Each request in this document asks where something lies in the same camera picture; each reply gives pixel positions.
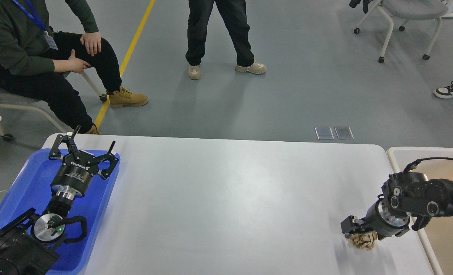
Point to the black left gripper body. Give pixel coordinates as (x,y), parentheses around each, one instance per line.
(74,176)

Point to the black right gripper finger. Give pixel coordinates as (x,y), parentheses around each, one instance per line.
(352,225)

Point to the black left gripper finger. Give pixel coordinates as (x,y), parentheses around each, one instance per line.
(110,157)
(68,139)

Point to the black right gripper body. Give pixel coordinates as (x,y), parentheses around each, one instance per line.
(379,219)

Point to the brown paper ball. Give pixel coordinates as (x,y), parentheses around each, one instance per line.
(366,241)

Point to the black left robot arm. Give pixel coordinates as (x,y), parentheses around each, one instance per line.
(50,216)

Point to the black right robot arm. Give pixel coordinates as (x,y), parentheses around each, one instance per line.
(409,200)

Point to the beige plastic bin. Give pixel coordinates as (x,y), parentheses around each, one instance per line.
(438,234)

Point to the white chair under person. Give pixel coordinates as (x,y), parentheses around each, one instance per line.
(16,102)

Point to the right floor plate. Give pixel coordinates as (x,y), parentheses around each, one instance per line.
(344,132)

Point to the floor plate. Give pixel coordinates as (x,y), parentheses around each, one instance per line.
(344,132)
(324,133)

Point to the left floor plate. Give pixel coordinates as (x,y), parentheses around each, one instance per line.
(324,133)

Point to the seated person green sweater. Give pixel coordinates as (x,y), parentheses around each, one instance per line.
(33,59)

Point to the grey office chair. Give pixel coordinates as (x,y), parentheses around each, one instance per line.
(408,10)

